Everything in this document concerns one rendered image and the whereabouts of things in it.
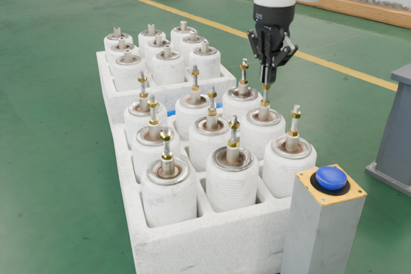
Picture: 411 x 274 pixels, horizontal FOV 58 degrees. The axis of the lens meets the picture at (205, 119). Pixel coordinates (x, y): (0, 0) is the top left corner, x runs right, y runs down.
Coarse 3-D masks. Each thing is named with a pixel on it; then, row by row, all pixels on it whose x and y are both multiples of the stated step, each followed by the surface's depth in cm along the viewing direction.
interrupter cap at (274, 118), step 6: (258, 108) 82; (246, 114) 80; (252, 114) 80; (258, 114) 81; (270, 114) 80; (276, 114) 80; (252, 120) 78; (258, 120) 78; (264, 120) 78; (270, 120) 78; (276, 120) 78; (264, 126) 76; (270, 126) 76
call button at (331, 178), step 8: (320, 168) 52; (328, 168) 51; (336, 168) 52; (320, 176) 50; (328, 176) 50; (336, 176) 50; (344, 176) 50; (320, 184) 51; (328, 184) 49; (336, 184) 49; (344, 184) 50
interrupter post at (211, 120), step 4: (208, 116) 74; (212, 116) 74; (216, 116) 74; (208, 120) 75; (212, 120) 74; (216, 120) 75; (208, 124) 75; (212, 124) 75; (216, 124) 75; (212, 128) 75
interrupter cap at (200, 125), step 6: (198, 120) 78; (204, 120) 78; (222, 120) 78; (198, 126) 76; (204, 126) 76; (222, 126) 76; (198, 132) 74; (204, 132) 74; (210, 132) 74; (216, 132) 74; (222, 132) 74
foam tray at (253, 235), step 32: (128, 160) 78; (128, 192) 70; (128, 224) 74; (192, 224) 62; (224, 224) 63; (256, 224) 66; (160, 256) 62; (192, 256) 64; (224, 256) 67; (256, 256) 70
